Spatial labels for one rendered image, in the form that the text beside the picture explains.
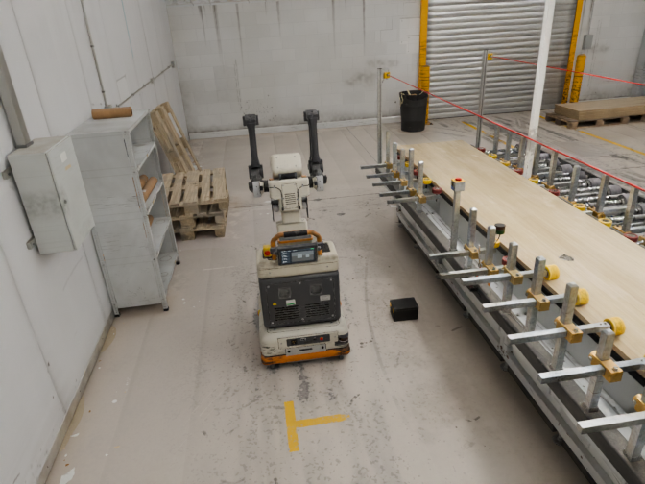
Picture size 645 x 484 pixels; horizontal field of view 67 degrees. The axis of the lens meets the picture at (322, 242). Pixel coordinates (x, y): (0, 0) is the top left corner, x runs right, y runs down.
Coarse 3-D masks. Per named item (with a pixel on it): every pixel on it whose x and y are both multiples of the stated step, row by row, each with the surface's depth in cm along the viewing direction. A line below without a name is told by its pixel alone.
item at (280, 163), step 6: (276, 156) 335; (282, 156) 335; (288, 156) 335; (294, 156) 336; (276, 162) 333; (282, 162) 333; (288, 162) 334; (294, 162) 334; (300, 162) 336; (276, 168) 332; (282, 168) 332; (288, 168) 332; (294, 168) 333; (300, 168) 334; (276, 174) 333; (300, 174) 340
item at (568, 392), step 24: (384, 168) 519; (432, 240) 371; (456, 264) 328; (480, 288) 296; (504, 312) 272; (528, 360) 246; (552, 384) 227; (576, 384) 220; (576, 408) 210; (600, 432) 196; (624, 456) 185
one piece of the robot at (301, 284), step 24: (264, 264) 317; (312, 264) 321; (336, 264) 324; (264, 288) 324; (288, 288) 327; (312, 288) 330; (336, 288) 332; (264, 312) 332; (288, 312) 335; (312, 312) 337; (336, 312) 340
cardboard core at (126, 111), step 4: (112, 108) 397; (116, 108) 397; (120, 108) 397; (124, 108) 397; (128, 108) 397; (92, 112) 394; (96, 112) 394; (100, 112) 394; (104, 112) 395; (108, 112) 395; (112, 112) 396; (116, 112) 396; (120, 112) 396; (124, 112) 397; (128, 112) 397; (92, 116) 395; (96, 116) 395; (100, 116) 396; (104, 116) 396; (108, 116) 397; (112, 116) 397; (116, 116) 398; (120, 116) 399; (124, 116) 400; (128, 116) 400
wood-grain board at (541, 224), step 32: (416, 160) 470; (448, 160) 465; (480, 160) 460; (448, 192) 389; (480, 192) 386; (512, 192) 382; (544, 192) 378; (480, 224) 333; (512, 224) 329; (544, 224) 327; (576, 224) 324; (544, 256) 286; (576, 256) 284; (608, 256) 282; (640, 256) 280; (608, 288) 253; (640, 288) 251; (640, 320) 227; (640, 352) 207
